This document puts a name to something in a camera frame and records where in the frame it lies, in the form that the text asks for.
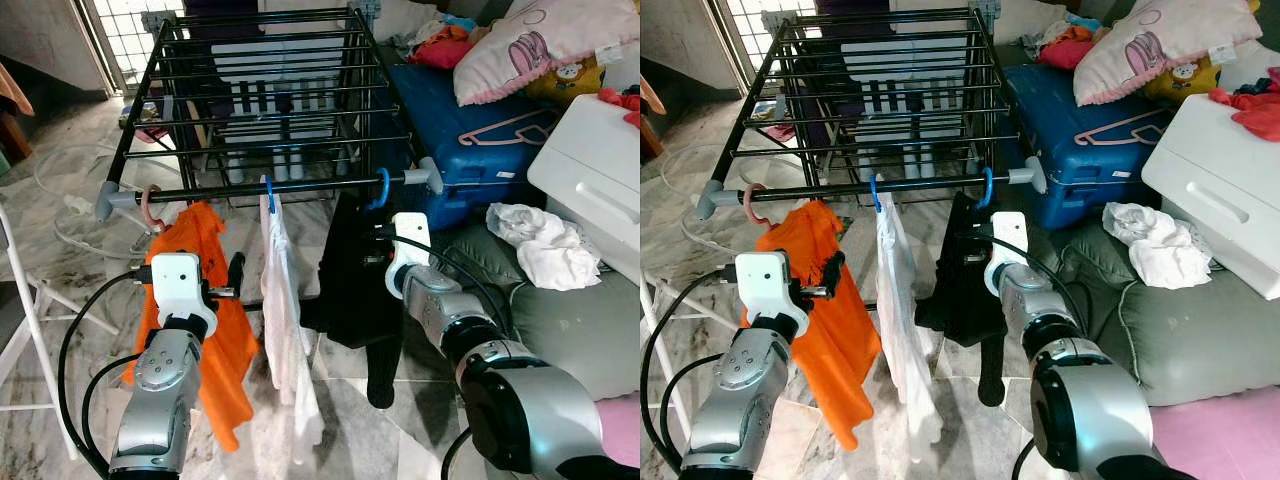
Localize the black garment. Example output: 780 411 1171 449
300 192 411 409
913 192 1011 407

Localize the pink plastic hanger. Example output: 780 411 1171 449
1075 108 1171 148
742 183 769 231
140 185 166 233
458 108 556 148

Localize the orange shirt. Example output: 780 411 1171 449
122 200 261 453
740 198 883 453

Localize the white shirt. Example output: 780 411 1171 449
258 193 326 466
872 193 946 466

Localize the blue suitcase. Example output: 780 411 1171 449
1005 62 1176 231
388 62 561 231

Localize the white grey folding chair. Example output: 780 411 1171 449
0 205 121 461
640 270 741 451

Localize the colourful floor cloth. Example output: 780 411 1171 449
748 98 796 143
120 100 171 143

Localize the crumpled white cloth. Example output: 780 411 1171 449
1102 200 1216 291
486 202 604 292

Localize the black metal drying rack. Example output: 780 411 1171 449
95 5 444 223
697 5 1048 223

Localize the green leather sofa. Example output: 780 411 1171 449
440 225 641 401
1050 225 1280 409

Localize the dark purple armchair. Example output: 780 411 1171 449
800 0 881 131
170 0 263 136

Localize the red orange cloth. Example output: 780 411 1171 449
408 25 476 71
1038 25 1101 71

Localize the white plastic storage box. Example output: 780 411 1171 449
1140 93 1280 301
527 93 641 286

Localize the pink mat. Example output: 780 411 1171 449
595 395 641 471
1150 385 1280 480

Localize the hanging orange cloth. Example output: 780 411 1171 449
640 75 668 119
0 62 34 119

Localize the window grille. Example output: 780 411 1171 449
715 0 816 76
85 0 186 86

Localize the yellow plush toy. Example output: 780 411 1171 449
525 55 609 106
1140 55 1223 106

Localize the white pink rabbit pillow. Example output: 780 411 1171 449
1072 0 1261 107
452 0 641 107

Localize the red clothes pile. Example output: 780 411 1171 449
598 85 641 129
1208 65 1280 143

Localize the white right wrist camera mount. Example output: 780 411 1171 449
385 212 433 299
983 211 1031 299

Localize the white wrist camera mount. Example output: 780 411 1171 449
148 253 219 341
735 250 809 341
983 211 1031 299
385 212 433 299

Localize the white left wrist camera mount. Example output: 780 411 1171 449
735 250 809 341
148 253 219 341

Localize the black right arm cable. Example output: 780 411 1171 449
975 232 1076 301
375 232 516 336

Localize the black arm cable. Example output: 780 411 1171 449
375 232 516 336
975 232 1076 301
640 265 743 476
57 265 156 476

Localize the folded white metal frame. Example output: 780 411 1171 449
658 145 751 256
35 145 151 261

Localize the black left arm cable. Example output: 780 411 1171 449
640 265 743 476
57 265 156 476

